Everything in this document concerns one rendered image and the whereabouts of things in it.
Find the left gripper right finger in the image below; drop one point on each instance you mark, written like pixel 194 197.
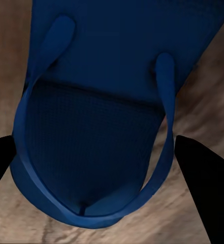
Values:
pixel 203 171

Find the sandal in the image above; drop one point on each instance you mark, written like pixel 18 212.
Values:
pixel 100 79

